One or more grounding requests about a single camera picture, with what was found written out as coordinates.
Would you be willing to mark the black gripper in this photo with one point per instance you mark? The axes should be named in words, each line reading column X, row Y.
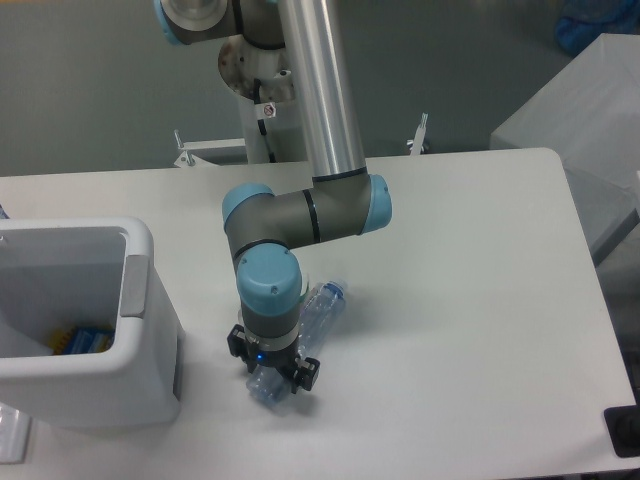
column 298, row 372

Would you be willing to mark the clear plastic water bottle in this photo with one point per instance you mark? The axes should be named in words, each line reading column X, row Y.
column 321, row 308

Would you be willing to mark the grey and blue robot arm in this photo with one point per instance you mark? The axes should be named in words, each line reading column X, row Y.
column 264, row 229

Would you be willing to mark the blue yellow trash in can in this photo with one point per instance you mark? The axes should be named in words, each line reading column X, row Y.
column 81, row 340

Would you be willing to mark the white trash can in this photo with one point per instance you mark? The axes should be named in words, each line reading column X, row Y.
column 57, row 274

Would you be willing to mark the clear plastic item bottom left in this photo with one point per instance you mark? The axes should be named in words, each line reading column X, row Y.
column 15, row 429

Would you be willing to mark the black device at table edge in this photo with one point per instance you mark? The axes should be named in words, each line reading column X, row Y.
column 623, row 426

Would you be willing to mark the grey covered table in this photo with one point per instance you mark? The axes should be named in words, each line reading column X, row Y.
column 589, row 115

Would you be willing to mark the blue bag in corner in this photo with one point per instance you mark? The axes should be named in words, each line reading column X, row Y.
column 582, row 22

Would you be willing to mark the white pedestal base frame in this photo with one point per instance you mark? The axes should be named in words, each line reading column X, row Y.
column 234, row 151

